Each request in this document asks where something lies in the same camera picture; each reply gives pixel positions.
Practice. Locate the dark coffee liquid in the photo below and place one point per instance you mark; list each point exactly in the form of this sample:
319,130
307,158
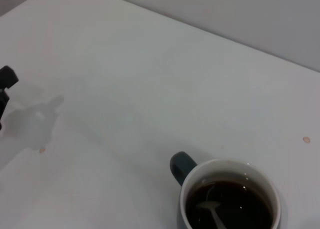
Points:
245,209

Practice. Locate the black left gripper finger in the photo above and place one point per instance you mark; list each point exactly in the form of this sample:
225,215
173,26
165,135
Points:
7,76

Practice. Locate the dark grey ceramic cup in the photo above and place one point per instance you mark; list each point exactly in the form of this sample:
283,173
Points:
182,164

